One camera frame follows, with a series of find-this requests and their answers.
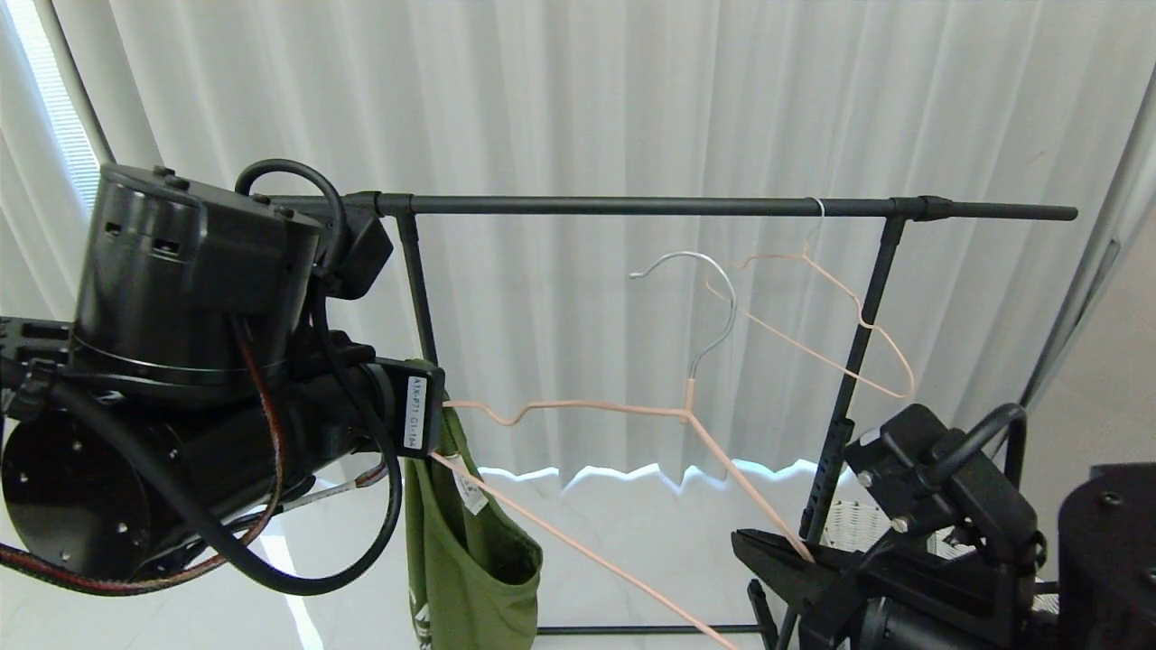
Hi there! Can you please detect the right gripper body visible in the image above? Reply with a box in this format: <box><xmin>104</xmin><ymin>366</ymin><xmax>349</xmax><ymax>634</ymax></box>
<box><xmin>795</xmin><ymin>528</ymin><xmax>1053</xmax><ymax>650</ymax></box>

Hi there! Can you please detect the pink clothes hanger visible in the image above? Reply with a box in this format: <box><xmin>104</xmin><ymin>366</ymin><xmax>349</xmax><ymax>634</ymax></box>
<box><xmin>704</xmin><ymin>200</ymin><xmax>916</xmax><ymax>400</ymax></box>
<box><xmin>432</xmin><ymin>251</ymin><xmax>816</xmax><ymax>650</ymax></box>

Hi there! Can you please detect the green t-shirt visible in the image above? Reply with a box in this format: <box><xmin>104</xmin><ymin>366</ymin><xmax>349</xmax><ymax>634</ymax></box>
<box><xmin>404</xmin><ymin>359</ymin><xmax>545</xmax><ymax>650</ymax></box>

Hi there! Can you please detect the white laundry basket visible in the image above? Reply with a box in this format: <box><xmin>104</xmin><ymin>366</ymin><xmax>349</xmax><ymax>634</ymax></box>
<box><xmin>817</xmin><ymin>501</ymin><xmax>1065</xmax><ymax>617</ymax></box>

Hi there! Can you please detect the black clothes rack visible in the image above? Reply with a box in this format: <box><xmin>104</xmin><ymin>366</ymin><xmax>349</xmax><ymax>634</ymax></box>
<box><xmin>267</xmin><ymin>191</ymin><xmax>1078</xmax><ymax>636</ymax></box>

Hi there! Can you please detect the white curtain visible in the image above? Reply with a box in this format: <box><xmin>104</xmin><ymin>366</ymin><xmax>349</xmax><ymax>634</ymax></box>
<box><xmin>0</xmin><ymin>9</ymin><xmax>96</xmax><ymax>308</ymax></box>
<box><xmin>50</xmin><ymin>0</ymin><xmax>1156</xmax><ymax>496</ymax></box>

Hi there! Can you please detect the window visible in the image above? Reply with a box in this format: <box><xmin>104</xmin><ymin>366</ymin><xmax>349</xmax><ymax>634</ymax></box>
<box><xmin>25</xmin><ymin>0</ymin><xmax>102</xmax><ymax>213</ymax></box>

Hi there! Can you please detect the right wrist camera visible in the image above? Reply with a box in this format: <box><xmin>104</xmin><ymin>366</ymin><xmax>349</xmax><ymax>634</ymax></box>
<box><xmin>844</xmin><ymin>404</ymin><xmax>1049</xmax><ymax>571</ymax></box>

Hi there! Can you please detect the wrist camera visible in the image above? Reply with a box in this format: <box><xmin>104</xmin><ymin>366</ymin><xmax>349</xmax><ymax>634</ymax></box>
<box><xmin>318</xmin><ymin>212</ymin><xmax>446</xmax><ymax>461</ymax></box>
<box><xmin>844</xmin><ymin>404</ymin><xmax>1049</xmax><ymax>571</ymax></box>

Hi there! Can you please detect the black cable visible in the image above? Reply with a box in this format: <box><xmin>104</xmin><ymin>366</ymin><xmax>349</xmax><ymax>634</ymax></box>
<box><xmin>235</xmin><ymin>159</ymin><xmax>350</xmax><ymax>272</ymax></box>
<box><xmin>27</xmin><ymin>271</ymin><xmax>405</xmax><ymax>597</ymax></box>
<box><xmin>928</xmin><ymin>404</ymin><xmax>1030</xmax><ymax>493</ymax></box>

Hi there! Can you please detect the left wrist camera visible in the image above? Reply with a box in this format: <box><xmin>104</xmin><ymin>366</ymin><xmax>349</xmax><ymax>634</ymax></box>
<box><xmin>318</xmin><ymin>212</ymin><xmax>446</xmax><ymax>461</ymax></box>

